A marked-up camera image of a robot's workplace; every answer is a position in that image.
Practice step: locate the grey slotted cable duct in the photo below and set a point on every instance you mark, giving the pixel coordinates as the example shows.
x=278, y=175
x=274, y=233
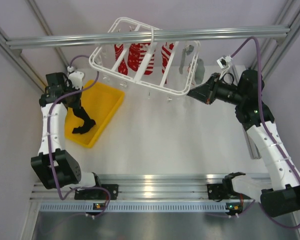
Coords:
x=142, y=207

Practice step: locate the yellow plastic tray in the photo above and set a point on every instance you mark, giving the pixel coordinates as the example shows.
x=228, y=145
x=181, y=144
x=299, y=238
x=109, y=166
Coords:
x=101, y=102

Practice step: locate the grey sock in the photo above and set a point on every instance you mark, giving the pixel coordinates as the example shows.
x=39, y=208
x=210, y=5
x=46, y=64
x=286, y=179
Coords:
x=199, y=72
x=187, y=50

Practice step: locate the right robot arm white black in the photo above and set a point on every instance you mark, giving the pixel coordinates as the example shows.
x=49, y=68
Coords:
x=283, y=195

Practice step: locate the white plastic clip hanger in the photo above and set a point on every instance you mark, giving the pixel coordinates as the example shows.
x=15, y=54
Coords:
x=171, y=82

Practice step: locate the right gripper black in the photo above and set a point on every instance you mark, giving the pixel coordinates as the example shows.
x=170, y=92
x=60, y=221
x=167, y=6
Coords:
x=202, y=93

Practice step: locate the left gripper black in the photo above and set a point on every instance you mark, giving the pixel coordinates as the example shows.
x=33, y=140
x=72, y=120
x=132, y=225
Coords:
x=75, y=104

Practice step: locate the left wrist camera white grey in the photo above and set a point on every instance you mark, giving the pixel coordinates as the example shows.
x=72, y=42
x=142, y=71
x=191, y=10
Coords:
x=76, y=77

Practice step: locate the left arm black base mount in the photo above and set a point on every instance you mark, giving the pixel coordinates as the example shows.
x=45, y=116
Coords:
x=98, y=194

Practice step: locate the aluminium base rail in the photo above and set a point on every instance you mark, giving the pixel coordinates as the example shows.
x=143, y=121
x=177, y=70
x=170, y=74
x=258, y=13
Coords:
x=162, y=187

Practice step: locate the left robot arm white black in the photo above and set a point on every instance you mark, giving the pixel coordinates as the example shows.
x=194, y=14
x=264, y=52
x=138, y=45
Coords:
x=53, y=165

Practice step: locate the black sock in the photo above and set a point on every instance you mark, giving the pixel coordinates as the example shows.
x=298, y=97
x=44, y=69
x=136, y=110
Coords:
x=85, y=128

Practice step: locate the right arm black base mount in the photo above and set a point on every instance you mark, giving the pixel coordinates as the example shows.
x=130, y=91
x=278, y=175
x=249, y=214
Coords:
x=217, y=192

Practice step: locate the aluminium top crossbar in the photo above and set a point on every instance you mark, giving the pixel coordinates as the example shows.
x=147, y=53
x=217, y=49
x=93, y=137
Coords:
x=54, y=41

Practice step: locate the red white striped sock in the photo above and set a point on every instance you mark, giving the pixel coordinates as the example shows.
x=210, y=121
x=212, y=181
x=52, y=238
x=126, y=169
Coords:
x=150, y=67
x=166, y=51

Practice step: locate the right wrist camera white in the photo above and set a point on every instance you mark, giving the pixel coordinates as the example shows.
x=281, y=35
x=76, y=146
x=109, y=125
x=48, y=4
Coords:
x=224, y=62

